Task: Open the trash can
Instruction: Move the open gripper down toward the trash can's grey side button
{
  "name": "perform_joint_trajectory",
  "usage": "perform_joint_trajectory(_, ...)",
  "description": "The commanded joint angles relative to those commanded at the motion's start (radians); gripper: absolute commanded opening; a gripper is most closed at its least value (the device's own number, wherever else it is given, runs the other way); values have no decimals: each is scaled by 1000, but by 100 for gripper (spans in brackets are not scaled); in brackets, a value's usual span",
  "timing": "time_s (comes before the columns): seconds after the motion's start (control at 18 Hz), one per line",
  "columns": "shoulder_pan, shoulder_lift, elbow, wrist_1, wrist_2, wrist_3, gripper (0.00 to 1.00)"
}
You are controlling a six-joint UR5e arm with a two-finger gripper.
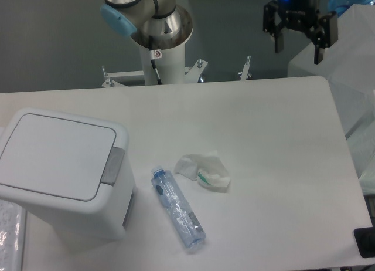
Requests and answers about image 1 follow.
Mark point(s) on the white push-lid trash can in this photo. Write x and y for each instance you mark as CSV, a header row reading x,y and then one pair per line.
x,y
71,171

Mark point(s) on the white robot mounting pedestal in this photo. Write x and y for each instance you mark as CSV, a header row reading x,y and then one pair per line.
x,y
168,65

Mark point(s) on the white table clamp bracket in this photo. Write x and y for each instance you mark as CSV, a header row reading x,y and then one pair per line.
x,y
194,74

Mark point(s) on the empty clear plastic bottle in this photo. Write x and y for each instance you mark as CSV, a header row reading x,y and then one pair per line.
x,y
178,208

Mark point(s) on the black device at edge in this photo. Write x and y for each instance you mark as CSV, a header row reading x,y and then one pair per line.
x,y
365,241

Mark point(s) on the clear bubble wrap sheet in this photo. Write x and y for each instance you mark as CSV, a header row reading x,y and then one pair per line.
x,y
13,226

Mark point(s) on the metal clamp screw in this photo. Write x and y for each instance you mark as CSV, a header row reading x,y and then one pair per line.
x,y
245,73

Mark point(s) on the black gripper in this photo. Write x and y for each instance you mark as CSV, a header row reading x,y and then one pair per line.
x,y
301,15

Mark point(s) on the crumpled white tissue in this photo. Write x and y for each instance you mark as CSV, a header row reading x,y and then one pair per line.
x,y
206,169

